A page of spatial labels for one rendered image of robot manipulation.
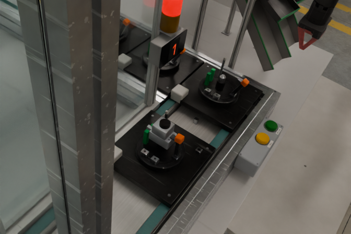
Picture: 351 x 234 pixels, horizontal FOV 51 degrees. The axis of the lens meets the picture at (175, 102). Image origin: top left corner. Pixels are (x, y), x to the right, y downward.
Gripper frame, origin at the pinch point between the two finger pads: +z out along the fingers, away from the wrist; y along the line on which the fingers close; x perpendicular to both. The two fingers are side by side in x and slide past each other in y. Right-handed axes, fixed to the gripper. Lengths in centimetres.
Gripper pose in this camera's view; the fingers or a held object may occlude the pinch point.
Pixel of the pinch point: (302, 46)
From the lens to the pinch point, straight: 113.6
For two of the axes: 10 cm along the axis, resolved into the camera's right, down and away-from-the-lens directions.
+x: 8.2, 4.9, -3.0
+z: -1.6, 7.0, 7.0
